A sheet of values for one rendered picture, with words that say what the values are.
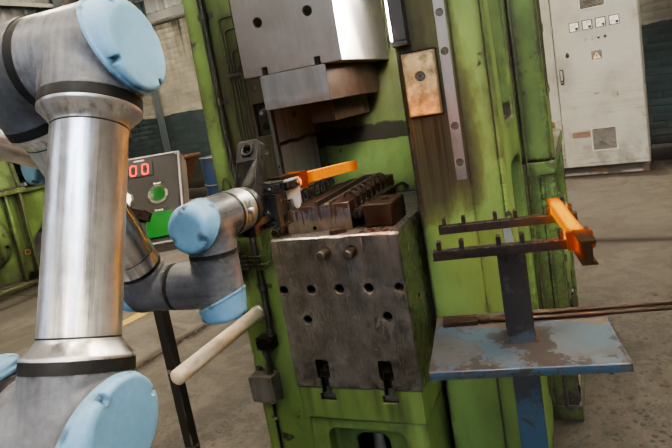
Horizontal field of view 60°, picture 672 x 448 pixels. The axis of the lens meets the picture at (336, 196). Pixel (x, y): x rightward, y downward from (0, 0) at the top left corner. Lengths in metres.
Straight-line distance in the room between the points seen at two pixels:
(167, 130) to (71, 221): 9.79
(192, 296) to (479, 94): 0.98
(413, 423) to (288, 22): 1.14
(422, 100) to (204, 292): 0.91
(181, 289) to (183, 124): 9.27
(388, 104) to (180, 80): 8.23
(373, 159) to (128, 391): 1.53
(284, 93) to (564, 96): 5.33
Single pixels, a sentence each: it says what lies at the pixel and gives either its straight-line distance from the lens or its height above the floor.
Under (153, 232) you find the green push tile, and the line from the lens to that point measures 1.71.
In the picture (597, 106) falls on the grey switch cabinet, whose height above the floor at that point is 0.73.
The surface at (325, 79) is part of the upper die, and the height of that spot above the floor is 1.32.
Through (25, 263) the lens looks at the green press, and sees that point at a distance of 6.39.
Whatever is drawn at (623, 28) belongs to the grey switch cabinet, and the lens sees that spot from 6.67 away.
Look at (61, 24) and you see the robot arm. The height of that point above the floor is 1.40.
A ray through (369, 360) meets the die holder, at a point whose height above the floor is 0.56.
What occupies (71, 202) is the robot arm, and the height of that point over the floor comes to 1.21.
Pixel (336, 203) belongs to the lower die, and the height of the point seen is 0.99.
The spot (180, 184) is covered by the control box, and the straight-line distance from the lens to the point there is 1.75.
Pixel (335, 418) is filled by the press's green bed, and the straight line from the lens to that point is 1.82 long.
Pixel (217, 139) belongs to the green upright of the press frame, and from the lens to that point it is 1.91.
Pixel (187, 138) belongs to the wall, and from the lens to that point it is 10.16.
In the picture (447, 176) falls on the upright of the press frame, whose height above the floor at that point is 1.01.
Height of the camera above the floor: 1.27
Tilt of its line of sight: 9 degrees down
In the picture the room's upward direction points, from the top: 10 degrees counter-clockwise
